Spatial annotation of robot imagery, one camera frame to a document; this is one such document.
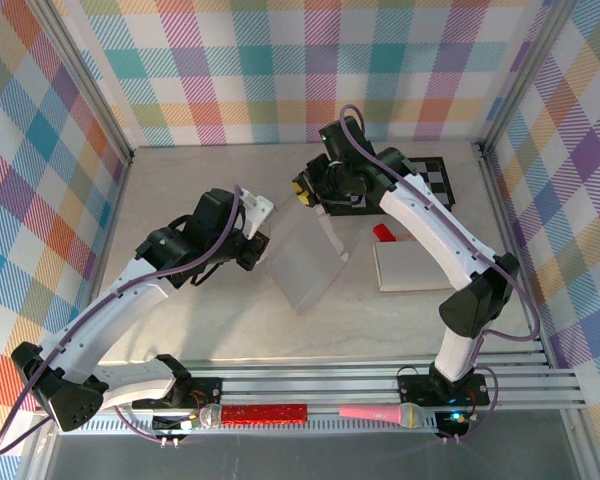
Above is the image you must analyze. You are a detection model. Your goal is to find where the white cardboard box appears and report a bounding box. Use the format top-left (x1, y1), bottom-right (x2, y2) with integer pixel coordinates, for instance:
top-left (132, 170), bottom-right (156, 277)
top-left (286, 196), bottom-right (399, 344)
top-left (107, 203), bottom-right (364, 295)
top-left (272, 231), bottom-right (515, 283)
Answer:
top-left (371, 238), bottom-right (457, 293)
top-left (263, 197), bottom-right (352, 315)

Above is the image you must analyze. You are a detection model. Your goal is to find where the black grey checkerboard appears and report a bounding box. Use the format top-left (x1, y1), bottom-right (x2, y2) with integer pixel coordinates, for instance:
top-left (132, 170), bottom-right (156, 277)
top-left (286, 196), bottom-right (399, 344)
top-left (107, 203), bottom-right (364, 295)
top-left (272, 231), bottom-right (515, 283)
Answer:
top-left (318, 156), bottom-right (456, 218)

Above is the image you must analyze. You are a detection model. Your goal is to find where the red glitter toy microphone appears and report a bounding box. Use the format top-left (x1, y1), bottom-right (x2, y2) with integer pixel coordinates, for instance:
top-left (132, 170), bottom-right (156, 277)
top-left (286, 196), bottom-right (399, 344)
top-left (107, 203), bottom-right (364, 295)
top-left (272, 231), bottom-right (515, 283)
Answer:
top-left (198, 402), bottom-right (310, 430)

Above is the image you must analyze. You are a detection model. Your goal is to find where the left black controller board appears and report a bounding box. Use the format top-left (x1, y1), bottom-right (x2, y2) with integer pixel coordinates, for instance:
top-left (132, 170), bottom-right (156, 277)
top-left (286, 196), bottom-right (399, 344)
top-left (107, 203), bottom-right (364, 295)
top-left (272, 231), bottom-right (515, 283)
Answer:
top-left (151, 412), bottom-right (201, 436)

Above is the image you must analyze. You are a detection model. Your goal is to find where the black controller board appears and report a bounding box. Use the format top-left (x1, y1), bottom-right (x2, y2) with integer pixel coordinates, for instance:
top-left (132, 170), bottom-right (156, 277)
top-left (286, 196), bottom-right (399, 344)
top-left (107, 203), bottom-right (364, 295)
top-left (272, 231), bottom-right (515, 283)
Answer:
top-left (435, 408), bottom-right (471, 437)
top-left (151, 412), bottom-right (201, 436)

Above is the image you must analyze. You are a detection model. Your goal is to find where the pink toy microphone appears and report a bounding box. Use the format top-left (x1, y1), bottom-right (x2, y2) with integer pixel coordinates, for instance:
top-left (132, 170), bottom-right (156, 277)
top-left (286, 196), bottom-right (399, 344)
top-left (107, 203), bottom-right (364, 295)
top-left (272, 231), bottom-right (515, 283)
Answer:
top-left (338, 402), bottom-right (425, 430)

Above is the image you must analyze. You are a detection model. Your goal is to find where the right black controller board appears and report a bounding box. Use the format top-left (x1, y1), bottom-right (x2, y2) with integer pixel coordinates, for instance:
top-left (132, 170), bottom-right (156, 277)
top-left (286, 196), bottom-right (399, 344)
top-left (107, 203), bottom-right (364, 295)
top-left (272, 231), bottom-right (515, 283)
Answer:
top-left (435, 408), bottom-right (471, 437)

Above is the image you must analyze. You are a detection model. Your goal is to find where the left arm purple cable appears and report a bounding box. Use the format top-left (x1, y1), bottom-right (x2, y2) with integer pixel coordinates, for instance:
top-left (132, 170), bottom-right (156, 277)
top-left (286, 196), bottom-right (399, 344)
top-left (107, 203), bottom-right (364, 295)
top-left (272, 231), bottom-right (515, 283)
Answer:
top-left (0, 184), bottom-right (246, 456)

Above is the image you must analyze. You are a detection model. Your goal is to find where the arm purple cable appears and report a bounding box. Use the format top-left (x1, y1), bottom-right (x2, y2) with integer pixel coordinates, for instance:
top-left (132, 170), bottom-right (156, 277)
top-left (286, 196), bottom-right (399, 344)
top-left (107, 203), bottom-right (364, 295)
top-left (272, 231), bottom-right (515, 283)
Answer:
top-left (0, 184), bottom-right (246, 456)
top-left (338, 103), bottom-right (542, 445)

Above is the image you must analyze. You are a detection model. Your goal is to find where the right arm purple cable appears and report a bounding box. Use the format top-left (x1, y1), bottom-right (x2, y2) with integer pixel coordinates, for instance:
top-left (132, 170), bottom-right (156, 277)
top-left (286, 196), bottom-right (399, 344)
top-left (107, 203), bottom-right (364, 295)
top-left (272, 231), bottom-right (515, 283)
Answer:
top-left (338, 103), bottom-right (542, 445)

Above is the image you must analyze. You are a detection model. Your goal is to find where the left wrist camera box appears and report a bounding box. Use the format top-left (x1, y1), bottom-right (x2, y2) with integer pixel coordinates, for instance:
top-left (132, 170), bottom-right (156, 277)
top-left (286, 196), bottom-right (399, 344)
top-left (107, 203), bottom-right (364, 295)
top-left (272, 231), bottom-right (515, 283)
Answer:
top-left (238, 188), bottom-right (275, 240)

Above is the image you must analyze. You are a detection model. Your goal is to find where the left aluminium side rail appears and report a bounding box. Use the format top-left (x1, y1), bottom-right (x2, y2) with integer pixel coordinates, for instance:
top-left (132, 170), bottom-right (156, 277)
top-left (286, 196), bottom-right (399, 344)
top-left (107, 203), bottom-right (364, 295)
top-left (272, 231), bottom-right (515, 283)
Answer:
top-left (68, 149), bottom-right (136, 374)

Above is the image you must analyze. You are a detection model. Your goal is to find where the aluminium side rail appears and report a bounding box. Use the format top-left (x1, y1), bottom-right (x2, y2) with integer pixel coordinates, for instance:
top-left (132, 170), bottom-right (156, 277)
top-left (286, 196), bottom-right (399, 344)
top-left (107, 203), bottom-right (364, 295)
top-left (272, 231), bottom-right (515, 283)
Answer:
top-left (68, 149), bottom-right (136, 374)
top-left (477, 142), bottom-right (554, 371)

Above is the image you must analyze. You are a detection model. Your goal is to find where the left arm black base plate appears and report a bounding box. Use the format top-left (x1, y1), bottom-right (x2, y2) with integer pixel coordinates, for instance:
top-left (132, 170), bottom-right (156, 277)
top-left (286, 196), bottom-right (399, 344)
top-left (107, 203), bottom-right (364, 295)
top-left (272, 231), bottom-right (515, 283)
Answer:
top-left (131, 377), bottom-right (224, 409)

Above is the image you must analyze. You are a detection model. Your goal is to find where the right aluminium side rail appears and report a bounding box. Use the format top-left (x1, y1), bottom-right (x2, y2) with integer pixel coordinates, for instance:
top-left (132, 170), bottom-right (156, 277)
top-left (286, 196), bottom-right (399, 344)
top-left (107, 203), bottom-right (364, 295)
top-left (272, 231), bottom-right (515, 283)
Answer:
top-left (477, 142), bottom-right (554, 371)

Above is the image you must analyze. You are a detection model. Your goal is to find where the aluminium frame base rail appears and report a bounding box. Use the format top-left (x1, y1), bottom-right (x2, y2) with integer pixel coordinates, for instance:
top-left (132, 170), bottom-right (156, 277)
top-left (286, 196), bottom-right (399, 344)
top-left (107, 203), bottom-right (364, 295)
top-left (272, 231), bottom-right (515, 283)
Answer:
top-left (34, 355), bottom-right (587, 417)

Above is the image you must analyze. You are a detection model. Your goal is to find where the left aluminium corner post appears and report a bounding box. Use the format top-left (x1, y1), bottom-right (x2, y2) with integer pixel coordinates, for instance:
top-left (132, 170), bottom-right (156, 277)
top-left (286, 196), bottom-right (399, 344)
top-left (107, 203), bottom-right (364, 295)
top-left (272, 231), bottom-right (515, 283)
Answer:
top-left (27, 0), bottom-right (136, 164)

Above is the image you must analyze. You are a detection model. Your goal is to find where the aluminium corner post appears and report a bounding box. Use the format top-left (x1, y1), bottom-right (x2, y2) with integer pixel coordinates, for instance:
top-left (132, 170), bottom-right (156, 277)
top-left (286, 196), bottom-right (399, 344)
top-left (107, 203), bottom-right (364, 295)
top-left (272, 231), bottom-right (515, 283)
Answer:
top-left (472, 0), bottom-right (581, 159)
top-left (27, 0), bottom-right (136, 164)

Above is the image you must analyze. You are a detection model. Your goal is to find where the right aluminium corner post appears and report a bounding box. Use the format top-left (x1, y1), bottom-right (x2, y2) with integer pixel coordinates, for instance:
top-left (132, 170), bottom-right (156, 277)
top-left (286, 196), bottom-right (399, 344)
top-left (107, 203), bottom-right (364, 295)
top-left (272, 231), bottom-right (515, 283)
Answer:
top-left (472, 0), bottom-right (581, 159)

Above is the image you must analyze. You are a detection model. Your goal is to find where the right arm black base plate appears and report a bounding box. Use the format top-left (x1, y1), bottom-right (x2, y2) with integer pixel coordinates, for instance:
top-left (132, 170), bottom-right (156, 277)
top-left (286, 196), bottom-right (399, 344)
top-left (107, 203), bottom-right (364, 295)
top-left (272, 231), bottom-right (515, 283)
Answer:
top-left (397, 372), bottom-right (491, 407)

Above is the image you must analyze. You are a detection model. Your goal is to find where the white slotted cable tray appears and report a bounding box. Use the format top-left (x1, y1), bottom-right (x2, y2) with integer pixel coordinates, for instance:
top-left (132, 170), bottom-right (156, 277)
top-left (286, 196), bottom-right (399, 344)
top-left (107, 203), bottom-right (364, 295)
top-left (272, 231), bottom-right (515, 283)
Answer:
top-left (58, 417), bottom-right (440, 437)

